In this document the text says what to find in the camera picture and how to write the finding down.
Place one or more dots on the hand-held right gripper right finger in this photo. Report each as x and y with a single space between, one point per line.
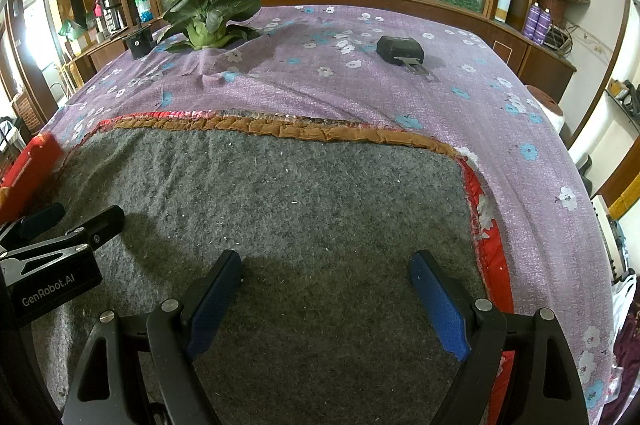
440 310

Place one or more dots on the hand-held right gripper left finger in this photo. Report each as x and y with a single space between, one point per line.
215 305

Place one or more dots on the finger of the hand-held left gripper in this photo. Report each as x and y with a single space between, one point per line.
42 215
107 222

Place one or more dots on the grey felt mat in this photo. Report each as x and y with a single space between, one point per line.
300 205

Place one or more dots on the wooden side counter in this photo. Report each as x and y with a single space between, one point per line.
100 50

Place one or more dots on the black cylinder holder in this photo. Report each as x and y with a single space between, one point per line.
137 45

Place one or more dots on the white plastic bag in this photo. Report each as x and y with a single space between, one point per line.
622 300

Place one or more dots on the green plastic bag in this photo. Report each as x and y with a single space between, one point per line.
71 29

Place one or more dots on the black thermos pot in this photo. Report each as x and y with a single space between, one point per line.
111 12

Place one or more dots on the green bok choy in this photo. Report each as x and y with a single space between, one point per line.
205 30

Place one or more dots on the green and blue bottle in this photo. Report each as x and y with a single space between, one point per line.
141 2

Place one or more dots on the purple floral cloth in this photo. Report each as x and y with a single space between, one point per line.
350 95

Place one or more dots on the small black device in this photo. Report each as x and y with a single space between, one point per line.
400 47

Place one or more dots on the brown wicker basket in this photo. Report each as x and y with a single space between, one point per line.
555 2

